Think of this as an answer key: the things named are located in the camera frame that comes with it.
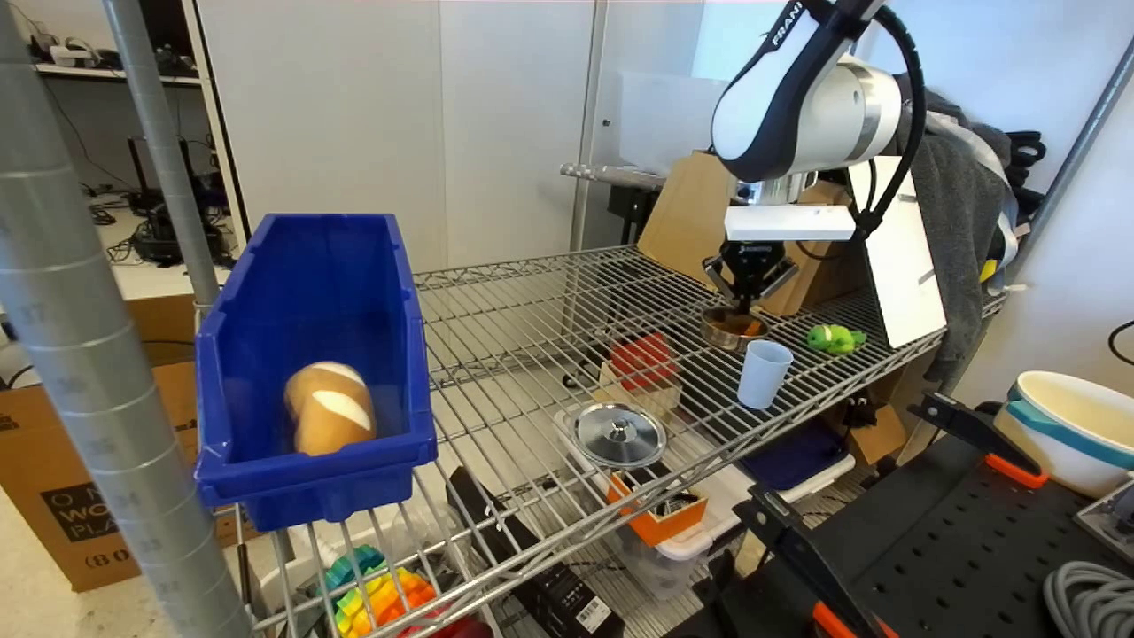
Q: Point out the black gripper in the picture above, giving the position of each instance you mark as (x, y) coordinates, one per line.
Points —
(761, 258)

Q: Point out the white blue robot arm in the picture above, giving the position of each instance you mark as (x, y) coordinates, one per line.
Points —
(829, 110)

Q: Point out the small silver pot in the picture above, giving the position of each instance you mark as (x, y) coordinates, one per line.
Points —
(734, 337)

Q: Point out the grey metal rack pole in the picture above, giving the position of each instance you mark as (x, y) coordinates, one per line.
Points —
(591, 120)
(160, 144)
(82, 356)

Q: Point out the light blue plastic cup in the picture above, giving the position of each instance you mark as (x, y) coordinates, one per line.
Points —
(764, 376)

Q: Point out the cardboard sheet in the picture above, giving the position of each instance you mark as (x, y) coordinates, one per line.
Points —
(686, 216)

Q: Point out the green toy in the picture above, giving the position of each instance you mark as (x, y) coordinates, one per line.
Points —
(836, 337)

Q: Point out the red patterned package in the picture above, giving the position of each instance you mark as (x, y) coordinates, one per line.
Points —
(644, 359)

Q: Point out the white flat board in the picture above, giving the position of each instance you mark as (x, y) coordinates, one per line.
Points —
(904, 270)

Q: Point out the storage box navy lid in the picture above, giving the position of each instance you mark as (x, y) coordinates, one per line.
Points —
(791, 459)

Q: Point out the grey cloth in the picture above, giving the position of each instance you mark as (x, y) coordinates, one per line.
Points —
(960, 234)

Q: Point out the orange black box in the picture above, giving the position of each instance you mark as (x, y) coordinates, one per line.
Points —
(660, 517)

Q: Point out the black pegboard table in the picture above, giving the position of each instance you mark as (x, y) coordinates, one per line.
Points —
(944, 554)

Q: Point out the black rectangular device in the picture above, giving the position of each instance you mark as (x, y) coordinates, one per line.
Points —
(532, 567)

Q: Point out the white bowl teal rim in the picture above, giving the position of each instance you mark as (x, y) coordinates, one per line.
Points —
(1075, 426)

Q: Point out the blue plastic storage bin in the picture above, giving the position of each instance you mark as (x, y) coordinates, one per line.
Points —
(319, 285)

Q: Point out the brown bread bun toy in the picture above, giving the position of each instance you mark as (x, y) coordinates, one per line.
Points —
(331, 414)

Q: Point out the rainbow stacking toy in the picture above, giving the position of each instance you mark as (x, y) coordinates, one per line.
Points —
(377, 596)

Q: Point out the background storage shelf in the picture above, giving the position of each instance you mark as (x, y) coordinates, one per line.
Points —
(129, 144)

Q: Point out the large brown cardboard box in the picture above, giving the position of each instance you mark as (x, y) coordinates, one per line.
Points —
(71, 485)

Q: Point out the white camera mount bar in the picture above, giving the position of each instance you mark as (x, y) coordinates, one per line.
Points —
(787, 226)

